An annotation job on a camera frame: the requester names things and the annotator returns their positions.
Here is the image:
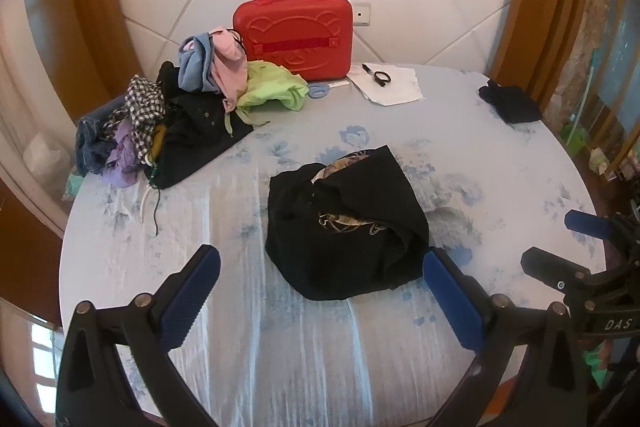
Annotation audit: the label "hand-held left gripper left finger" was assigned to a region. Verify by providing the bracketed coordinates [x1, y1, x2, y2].
[55, 244, 222, 427]

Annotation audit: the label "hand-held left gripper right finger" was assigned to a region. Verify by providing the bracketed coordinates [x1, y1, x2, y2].
[422, 248, 587, 427]

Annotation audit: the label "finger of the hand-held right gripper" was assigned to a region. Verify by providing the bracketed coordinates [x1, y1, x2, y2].
[520, 246, 595, 294]
[564, 209, 620, 242]

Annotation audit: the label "black printed shirt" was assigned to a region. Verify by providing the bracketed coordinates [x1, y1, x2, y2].
[265, 145, 431, 302]

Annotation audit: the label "green bucket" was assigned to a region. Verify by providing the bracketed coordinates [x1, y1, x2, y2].
[559, 122, 589, 156]

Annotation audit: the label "small folded black cloth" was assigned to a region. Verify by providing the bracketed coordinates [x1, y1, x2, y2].
[478, 79, 543, 124]

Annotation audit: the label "purple garment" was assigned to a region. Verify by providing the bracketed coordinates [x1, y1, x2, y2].
[100, 119, 142, 188]

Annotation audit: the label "teal cloth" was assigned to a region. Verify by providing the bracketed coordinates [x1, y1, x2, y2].
[62, 174, 84, 202]

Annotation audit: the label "yellow garment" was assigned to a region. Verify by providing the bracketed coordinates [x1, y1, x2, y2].
[151, 123, 169, 160]

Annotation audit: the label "large black garment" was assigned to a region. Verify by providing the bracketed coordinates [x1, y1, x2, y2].
[149, 62, 255, 190]

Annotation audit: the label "blue denim jeans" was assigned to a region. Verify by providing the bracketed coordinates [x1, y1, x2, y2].
[75, 107, 126, 178]

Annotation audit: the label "black white checkered garment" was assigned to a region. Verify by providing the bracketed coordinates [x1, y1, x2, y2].
[104, 75, 167, 168]

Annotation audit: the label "white paper sheets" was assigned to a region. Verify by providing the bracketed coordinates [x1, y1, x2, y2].
[347, 64, 425, 106]

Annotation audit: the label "light green garment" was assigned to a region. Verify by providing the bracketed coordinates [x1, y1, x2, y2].
[225, 61, 310, 138]

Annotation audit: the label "pink garment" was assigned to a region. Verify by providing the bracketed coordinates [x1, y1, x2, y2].
[204, 27, 250, 112]

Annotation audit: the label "blue garment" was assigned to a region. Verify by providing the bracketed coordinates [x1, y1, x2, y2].
[178, 33, 217, 94]

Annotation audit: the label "red hard carry case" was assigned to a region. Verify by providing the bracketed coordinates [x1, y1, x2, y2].
[232, 0, 355, 82]

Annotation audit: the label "wooden panel frame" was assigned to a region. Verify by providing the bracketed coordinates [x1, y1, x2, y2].
[487, 0, 601, 105]
[20, 0, 151, 128]

